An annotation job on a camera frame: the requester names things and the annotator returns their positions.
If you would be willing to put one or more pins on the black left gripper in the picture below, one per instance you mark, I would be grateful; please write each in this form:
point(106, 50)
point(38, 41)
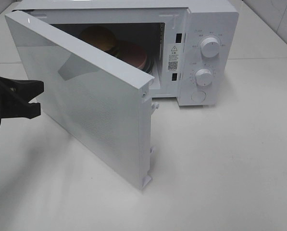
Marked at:
point(15, 96)

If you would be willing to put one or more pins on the white microwave door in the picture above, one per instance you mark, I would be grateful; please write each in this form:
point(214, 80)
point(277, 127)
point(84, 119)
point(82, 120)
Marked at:
point(102, 101)

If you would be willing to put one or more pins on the burger with lettuce and cheese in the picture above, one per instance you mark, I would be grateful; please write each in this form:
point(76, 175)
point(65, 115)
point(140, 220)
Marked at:
point(101, 38)

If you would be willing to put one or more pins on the pink round plate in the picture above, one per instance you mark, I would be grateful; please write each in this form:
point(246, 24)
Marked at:
point(132, 54)

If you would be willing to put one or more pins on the round door release button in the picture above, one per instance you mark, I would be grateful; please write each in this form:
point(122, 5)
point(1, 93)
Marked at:
point(198, 96)

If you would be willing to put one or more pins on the glass microwave turntable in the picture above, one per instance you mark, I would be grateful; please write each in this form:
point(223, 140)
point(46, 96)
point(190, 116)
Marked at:
point(148, 67)

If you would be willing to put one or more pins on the warning label with QR code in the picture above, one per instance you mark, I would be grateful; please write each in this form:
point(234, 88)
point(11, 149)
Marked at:
point(173, 57)

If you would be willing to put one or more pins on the white microwave oven body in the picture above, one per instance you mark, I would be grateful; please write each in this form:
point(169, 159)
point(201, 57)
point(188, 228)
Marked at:
point(153, 24)

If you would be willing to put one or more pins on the lower white timer knob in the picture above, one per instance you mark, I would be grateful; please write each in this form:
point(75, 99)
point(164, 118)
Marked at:
point(203, 77)

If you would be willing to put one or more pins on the upper white power knob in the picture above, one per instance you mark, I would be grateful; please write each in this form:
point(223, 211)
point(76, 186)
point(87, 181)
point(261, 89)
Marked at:
point(210, 46)

